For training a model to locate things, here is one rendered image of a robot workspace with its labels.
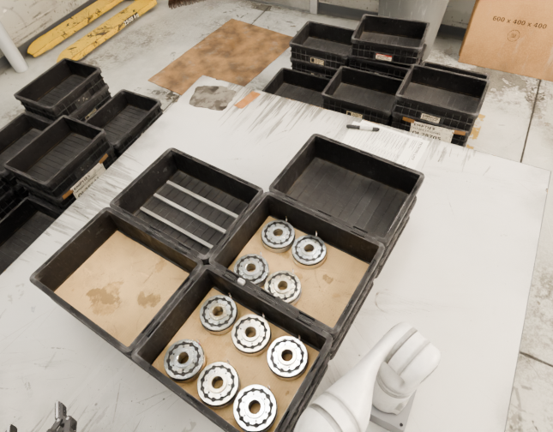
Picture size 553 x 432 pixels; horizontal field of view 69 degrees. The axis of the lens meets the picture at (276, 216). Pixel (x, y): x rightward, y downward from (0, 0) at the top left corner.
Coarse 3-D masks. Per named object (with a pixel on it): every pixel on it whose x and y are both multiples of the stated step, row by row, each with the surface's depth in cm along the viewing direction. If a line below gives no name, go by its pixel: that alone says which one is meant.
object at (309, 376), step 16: (240, 288) 104; (176, 304) 103; (272, 304) 101; (160, 320) 101; (304, 320) 98; (144, 336) 98; (320, 352) 93; (144, 368) 94; (176, 384) 91; (304, 384) 89; (192, 400) 89; (208, 416) 87; (288, 416) 86
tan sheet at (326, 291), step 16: (256, 240) 125; (240, 256) 122; (272, 256) 121; (288, 256) 121; (336, 256) 120; (352, 256) 119; (272, 272) 118; (304, 272) 117; (320, 272) 117; (336, 272) 116; (352, 272) 116; (304, 288) 114; (320, 288) 114; (336, 288) 113; (352, 288) 113; (304, 304) 111; (320, 304) 111; (336, 304) 111; (320, 320) 108; (336, 320) 108
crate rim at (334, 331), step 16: (256, 208) 120; (304, 208) 118; (240, 224) 117; (336, 224) 114; (224, 240) 114; (368, 240) 110; (224, 272) 108; (368, 272) 106; (256, 288) 104; (288, 304) 101; (352, 304) 100
